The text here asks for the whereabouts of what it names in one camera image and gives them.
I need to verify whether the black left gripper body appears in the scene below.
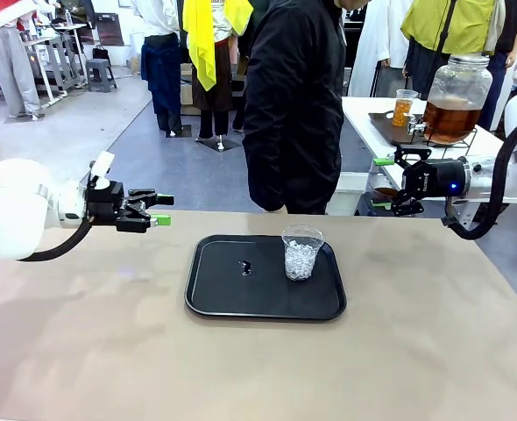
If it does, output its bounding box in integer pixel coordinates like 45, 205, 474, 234
85, 182, 131, 227

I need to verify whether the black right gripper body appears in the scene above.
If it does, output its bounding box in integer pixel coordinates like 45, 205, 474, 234
409, 158, 466, 198

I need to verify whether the tall clear plastic cup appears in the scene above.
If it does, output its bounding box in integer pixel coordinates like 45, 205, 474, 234
392, 89, 419, 129

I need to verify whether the short clear plastic cup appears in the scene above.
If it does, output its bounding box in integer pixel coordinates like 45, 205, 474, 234
280, 224, 325, 282

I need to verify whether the person's right forearm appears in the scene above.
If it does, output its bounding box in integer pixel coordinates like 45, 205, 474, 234
242, 126, 288, 215

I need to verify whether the clear container with brown drink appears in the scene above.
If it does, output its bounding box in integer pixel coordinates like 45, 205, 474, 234
366, 173, 400, 211

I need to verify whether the glass drink dispenser jar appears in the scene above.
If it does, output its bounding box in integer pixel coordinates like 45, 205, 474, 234
407, 54, 494, 146

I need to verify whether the dark brown tray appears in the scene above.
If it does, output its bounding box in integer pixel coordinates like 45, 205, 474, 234
367, 111, 430, 146

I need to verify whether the white bin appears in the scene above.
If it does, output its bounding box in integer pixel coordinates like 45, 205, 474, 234
328, 172, 370, 217

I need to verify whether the white side table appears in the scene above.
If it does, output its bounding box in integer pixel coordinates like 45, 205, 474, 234
341, 96, 507, 189

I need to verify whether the white hanging coat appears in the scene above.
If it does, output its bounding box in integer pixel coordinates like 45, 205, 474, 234
355, 0, 413, 98

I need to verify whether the person in black jacket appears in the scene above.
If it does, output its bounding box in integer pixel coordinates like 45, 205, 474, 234
240, 0, 348, 216

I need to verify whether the mannequin with navy skirt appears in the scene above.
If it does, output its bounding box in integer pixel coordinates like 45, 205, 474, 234
140, 0, 184, 138

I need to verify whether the mannequin in yellow-green jacket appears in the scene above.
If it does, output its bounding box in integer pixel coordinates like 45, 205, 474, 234
400, 0, 499, 101

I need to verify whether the grey plastic stool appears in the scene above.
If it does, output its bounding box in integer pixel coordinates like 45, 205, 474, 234
84, 58, 118, 93

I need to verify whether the grey metal workbench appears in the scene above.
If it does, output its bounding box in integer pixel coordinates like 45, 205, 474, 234
19, 21, 89, 106

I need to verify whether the black serving tray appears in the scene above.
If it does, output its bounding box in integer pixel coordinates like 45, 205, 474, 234
183, 233, 348, 325

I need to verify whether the mannequin with yellow scarf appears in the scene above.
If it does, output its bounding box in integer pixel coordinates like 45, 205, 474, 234
182, 0, 253, 153

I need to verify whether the person in grey trousers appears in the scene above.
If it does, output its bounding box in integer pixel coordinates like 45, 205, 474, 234
0, 0, 43, 120

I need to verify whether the dark purple panel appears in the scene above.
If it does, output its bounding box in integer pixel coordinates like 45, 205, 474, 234
95, 12, 126, 47

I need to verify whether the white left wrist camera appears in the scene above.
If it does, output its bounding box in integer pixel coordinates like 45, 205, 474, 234
87, 151, 117, 190

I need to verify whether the black wire stand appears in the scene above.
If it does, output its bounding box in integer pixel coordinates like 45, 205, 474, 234
411, 125, 479, 149

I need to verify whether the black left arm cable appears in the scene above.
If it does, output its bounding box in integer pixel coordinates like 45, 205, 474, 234
16, 214, 94, 263

